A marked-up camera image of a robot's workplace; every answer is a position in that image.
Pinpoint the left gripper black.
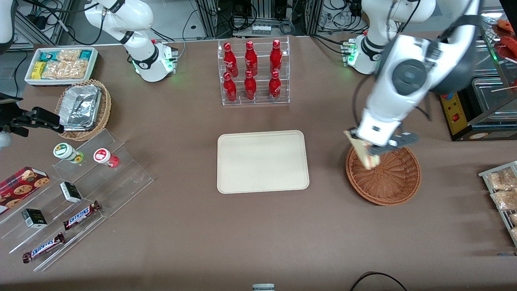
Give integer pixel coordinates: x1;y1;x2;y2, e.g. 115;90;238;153
350;129;419;156

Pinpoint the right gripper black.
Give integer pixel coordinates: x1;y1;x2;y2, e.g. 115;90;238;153
0;94;64;137

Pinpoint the triangular sandwich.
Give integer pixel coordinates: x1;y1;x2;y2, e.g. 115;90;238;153
343;129;381;170

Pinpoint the brown wicker basket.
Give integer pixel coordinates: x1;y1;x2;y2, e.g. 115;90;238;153
345;143;421;207

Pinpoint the light wicker basket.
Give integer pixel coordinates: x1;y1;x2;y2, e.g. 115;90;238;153
55;79;112;141

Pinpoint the cream rectangular plastic tray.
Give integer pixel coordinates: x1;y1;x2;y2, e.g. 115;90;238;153
217;130;310;194

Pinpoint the green lid small jar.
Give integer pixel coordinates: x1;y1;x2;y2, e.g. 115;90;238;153
53;143;84;164

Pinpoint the white plastic snack bin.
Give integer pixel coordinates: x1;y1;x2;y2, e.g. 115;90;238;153
24;47;99;87

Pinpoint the silver foil packet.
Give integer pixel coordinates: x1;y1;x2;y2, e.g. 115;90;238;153
61;84;102;132

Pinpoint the clear bag of nut snacks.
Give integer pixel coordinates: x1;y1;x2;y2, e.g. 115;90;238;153
57;49;81;62
42;61;67;79
65;59;89;79

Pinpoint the red tartan cookie box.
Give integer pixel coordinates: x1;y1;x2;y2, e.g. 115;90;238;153
0;167;50;215

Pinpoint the red lid small jar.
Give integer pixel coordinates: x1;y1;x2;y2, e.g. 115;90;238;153
93;148;120;168

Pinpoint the small black carton box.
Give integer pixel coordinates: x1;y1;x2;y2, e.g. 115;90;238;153
21;209;48;229
60;182;82;203

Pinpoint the Snickers chocolate bar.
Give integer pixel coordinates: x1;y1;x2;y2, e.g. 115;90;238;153
22;233;65;264
63;201;101;230

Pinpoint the clear acrylic tiered shelf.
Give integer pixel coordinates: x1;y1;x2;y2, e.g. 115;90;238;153
0;129;155;272

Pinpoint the red cola bottle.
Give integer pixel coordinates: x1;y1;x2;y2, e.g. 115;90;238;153
269;71;282;101
270;39;283;74
244;40;258;76
244;70;257;101
223;42;239;77
223;72;237;103

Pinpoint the clear acrylic bottle rack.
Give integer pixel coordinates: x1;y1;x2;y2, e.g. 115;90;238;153
217;36;290;106

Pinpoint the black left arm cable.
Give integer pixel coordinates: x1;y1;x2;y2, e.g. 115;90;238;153
351;75;376;132

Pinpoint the metal wire rack tray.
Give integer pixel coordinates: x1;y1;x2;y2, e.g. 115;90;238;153
478;161;517;248

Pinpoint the black floor cable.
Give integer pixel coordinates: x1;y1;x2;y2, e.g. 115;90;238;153
349;272;408;291

